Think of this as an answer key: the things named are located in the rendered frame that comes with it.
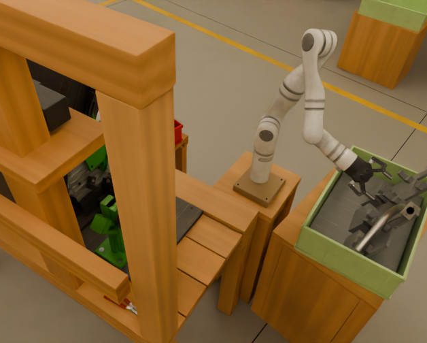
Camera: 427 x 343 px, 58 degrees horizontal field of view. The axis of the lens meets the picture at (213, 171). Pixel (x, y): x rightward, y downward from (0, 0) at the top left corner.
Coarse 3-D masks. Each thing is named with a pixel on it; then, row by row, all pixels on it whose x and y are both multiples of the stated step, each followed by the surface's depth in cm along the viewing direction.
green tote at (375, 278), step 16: (368, 160) 192; (384, 160) 187; (336, 176) 180; (384, 176) 192; (320, 208) 184; (304, 224) 157; (416, 224) 171; (304, 240) 161; (320, 240) 155; (416, 240) 154; (320, 256) 161; (336, 256) 155; (352, 256) 150; (352, 272) 156; (368, 272) 150; (384, 272) 145; (400, 272) 150; (368, 288) 155; (384, 288) 150
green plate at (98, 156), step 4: (92, 116) 150; (104, 144) 158; (100, 148) 156; (104, 148) 158; (96, 152) 155; (100, 152) 157; (104, 152) 159; (92, 156) 154; (96, 156) 155; (100, 156) 157; (104, 156) 159; (84, 160) 152; (88, 160) 153; (92, 160) 154; (96, 160) 156; (100, 160) 158; (88, 164) 153; (92, 164) 155; (96, 164) 156; (88, 168) 154; (92, 168) 155
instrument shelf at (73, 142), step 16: (64, 128) 101; (80, 128) 101; (96, 128) 102; (48, 144) 96; (64, 144) 97; (80, 144) 97; (96, 144) 100; (0, 160) 92; (16, 160) 92; (32, 160) 92; (48, 160) 93; (64, 160) 93; (80, 160) 97; (16, 176) 90; (32, 176) 89; (48, 176) 90
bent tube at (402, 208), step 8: (392, 208) 147; (400, 208) 141; (408, 208) 141; (416, 208) 135; (384, 216) 150; (392, 216) 149; (408, 216) 136; (376, 224) 150; (384, 224) 150; (368, 232) 151; (376, 232) 150; (360, 240) 151; (368, 240) 150; (360, 248) 150
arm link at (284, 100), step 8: (280, 88) 149; (280, 96) 150; (288, 96) 147; (296, 96) 147; (272, 104) 159; (280, 104) 153; (288, 104) 150; (272, 112) 161; (280, 112) 159; (280, 120) 164
